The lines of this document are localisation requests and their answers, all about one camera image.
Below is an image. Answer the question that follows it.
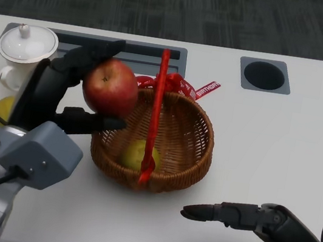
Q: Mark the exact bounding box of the red apple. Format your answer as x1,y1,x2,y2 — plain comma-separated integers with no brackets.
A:
78,55,144,120

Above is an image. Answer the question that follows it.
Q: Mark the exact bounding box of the grey round cable grommet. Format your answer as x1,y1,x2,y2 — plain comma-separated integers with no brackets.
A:
236,55,295,96

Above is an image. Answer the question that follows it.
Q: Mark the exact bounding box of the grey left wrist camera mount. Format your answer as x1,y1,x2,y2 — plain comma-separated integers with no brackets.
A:
0,113,89,197

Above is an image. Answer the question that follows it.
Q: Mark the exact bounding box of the yellow-green pear with stem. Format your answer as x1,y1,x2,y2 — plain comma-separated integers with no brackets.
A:
0,94,17,129

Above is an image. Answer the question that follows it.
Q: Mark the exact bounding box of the grey table cable tray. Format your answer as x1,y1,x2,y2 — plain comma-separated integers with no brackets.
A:
0,18,189,84

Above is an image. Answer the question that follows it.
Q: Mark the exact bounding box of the brown wicker basket red handle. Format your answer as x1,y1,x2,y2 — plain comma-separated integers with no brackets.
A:
84,39,228,203

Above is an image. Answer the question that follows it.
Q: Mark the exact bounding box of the white mug lid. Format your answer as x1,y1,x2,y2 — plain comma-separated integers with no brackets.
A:
0,20,62,67

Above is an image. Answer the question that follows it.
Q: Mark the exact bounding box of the red birthday ribbon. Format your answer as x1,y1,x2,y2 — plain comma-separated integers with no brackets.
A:
134,67,222,104

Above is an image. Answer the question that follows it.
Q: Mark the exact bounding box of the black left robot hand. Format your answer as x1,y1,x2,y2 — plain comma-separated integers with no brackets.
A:
6,24,141,146

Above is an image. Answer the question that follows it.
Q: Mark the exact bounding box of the white ceramic mug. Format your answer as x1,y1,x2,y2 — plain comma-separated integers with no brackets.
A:
0,46,59,97

